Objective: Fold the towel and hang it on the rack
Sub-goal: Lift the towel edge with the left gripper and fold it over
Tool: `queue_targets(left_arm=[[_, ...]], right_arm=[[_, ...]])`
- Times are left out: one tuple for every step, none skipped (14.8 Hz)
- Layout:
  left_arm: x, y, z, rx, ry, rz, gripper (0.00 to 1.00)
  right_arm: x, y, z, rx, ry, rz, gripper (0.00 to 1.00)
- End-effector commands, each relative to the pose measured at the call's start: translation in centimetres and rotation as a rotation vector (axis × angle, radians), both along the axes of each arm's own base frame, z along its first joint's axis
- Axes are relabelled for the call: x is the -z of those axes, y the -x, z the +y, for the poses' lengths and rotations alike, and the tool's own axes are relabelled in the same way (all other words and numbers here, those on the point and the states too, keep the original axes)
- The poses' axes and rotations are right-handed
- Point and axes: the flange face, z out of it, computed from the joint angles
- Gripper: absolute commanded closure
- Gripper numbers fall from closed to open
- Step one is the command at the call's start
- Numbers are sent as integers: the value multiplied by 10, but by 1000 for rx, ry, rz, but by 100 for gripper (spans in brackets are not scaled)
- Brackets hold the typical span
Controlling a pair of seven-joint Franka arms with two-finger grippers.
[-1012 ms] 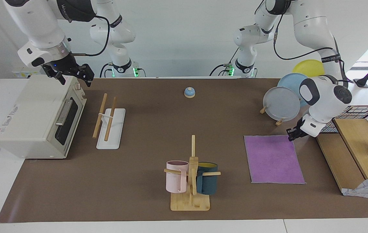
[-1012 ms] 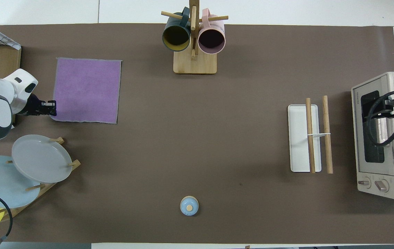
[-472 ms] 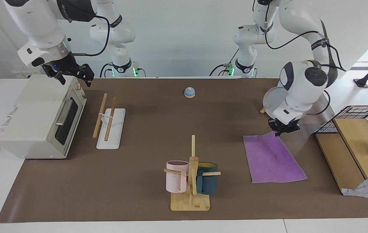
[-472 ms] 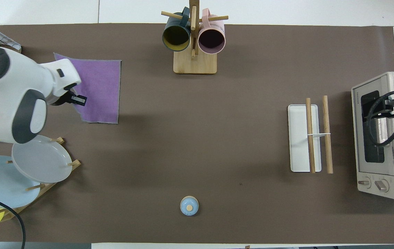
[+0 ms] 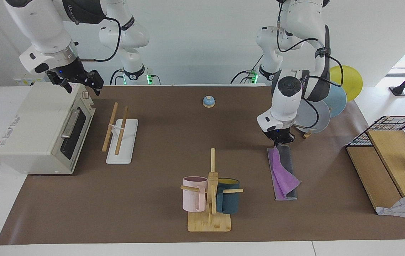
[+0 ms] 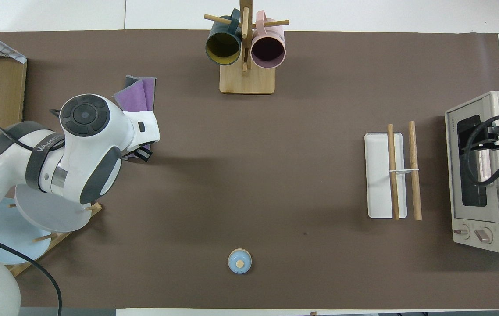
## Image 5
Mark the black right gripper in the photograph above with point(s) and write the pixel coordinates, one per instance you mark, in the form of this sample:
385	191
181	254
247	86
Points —
67	73

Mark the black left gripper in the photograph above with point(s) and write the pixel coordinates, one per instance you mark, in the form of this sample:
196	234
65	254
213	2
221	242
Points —
280	137

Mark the purple and grey towel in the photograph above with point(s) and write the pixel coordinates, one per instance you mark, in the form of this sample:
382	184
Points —
281	177

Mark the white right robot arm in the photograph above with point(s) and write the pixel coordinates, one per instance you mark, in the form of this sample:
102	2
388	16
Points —
42	28

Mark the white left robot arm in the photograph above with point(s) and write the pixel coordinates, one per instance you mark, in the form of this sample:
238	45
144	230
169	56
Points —
288	103

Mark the wooden plate rack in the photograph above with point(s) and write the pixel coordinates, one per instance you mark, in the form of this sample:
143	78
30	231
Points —
307	134

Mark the white wooden towel rack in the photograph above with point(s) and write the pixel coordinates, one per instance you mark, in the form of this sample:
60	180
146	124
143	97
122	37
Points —
126	142

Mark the grey plate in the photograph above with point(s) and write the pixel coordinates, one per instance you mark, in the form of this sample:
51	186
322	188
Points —
313	117

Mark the white power strip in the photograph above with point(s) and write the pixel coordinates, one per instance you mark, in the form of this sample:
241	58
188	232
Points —
24	80

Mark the beige toaster oven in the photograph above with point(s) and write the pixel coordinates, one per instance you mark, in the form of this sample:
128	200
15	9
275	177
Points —
35	128

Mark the light blue plate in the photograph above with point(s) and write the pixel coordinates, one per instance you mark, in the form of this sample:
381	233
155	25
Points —
337	101

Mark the dark green mug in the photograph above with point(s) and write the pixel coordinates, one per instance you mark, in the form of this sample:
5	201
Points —
228	202

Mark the yellow plate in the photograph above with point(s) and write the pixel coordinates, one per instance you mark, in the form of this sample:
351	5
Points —
350	80

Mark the pink mug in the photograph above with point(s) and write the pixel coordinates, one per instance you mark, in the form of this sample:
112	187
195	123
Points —
192	199

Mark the wooden mug tree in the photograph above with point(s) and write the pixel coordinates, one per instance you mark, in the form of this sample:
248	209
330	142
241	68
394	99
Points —
209	222

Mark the large brown table mat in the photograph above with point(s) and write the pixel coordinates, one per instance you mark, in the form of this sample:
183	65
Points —
174	142

